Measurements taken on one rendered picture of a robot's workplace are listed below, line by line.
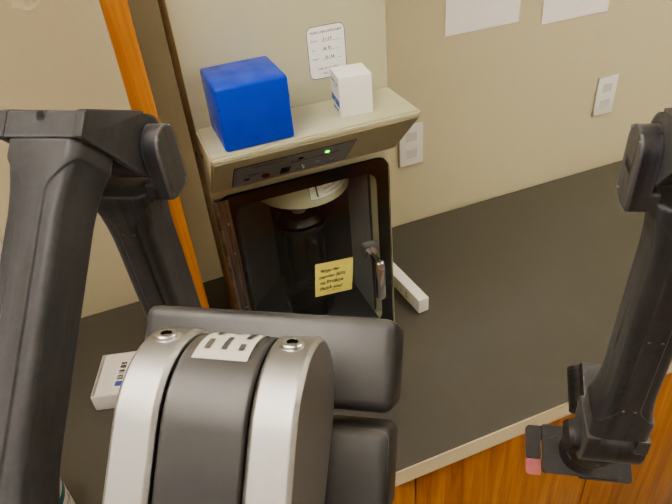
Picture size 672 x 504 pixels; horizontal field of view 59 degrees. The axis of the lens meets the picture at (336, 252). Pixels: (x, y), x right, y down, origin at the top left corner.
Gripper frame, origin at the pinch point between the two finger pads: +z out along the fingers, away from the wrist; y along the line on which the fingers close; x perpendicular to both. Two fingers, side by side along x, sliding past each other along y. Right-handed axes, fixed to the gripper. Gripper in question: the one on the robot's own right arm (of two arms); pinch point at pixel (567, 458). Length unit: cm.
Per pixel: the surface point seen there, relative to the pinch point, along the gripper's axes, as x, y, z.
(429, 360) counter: -19.6, 22.4, 23.5
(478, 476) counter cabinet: 1.6, 11.6, 31.3
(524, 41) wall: -105, 2, 22
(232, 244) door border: -28, 55, -13
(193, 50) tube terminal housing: -45, 55, -41
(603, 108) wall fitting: -106, -23, 51
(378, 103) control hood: -46, 31, -27
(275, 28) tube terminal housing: -51, 45, -38
